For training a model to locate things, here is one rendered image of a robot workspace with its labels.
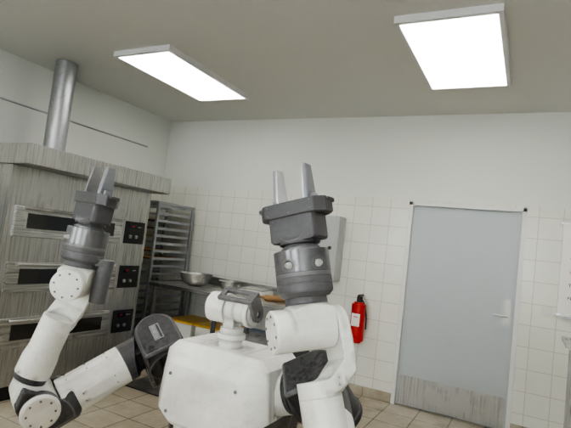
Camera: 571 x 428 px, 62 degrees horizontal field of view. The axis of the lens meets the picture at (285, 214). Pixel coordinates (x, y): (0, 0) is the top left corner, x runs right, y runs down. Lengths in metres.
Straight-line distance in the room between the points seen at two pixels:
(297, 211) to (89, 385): 0.65
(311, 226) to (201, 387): 0.45
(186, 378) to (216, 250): 5.08
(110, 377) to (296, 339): 0.57
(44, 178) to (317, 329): 3.77
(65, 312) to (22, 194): 3.11
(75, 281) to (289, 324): 0.51
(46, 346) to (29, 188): 3.20
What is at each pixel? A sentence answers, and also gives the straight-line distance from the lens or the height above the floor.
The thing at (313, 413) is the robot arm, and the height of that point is 1.24.
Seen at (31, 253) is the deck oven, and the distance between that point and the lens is 4.32.
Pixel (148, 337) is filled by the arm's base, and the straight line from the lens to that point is 1.18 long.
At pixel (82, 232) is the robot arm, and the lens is 1.08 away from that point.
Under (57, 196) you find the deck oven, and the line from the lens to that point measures 4.41.
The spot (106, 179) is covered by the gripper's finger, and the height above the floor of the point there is 1.56.
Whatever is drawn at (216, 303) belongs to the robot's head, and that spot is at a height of 1.33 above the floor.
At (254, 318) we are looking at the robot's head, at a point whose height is 1.31.
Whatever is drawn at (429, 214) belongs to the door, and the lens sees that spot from 5.10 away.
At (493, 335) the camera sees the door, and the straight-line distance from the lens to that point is 5.03.
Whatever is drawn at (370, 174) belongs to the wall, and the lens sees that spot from 5.28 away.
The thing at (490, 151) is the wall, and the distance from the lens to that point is 5.10.
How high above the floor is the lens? 1.47
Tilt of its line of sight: 4 degrees up
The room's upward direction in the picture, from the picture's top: 7 degrees clockwise
